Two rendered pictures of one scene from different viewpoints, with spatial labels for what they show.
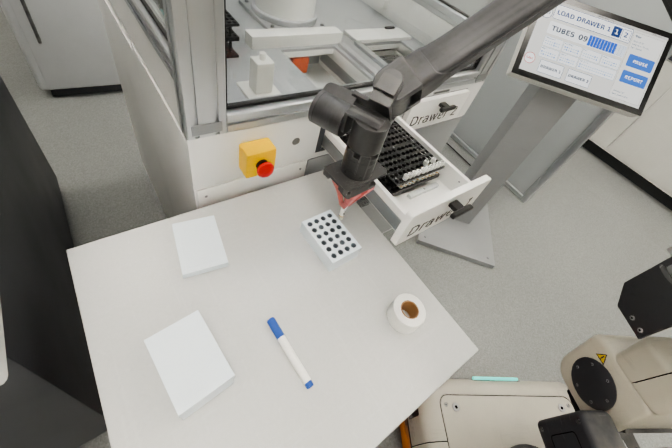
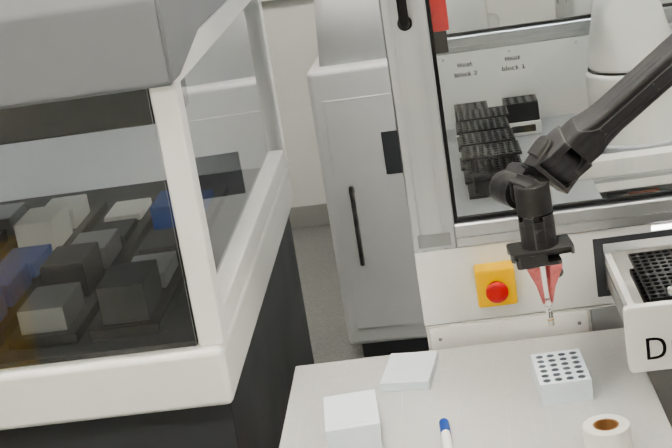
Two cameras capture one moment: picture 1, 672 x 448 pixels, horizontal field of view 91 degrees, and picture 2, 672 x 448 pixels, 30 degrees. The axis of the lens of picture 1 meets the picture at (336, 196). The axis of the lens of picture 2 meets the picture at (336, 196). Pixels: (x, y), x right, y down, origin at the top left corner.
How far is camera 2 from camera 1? 1.70 m
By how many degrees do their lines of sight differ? 54
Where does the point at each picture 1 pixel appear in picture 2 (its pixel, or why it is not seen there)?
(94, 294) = (303, 391)
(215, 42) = (435, 150)
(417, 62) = (567, 127)
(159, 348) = (331, 402)
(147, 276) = (350, 387)
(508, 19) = (641, 75)
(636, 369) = not seen: outside the picture
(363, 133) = (516, 193)
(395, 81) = (541, 144)
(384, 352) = not seen: outside the picture
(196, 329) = (365, 397)
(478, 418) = not seen: outside the picture
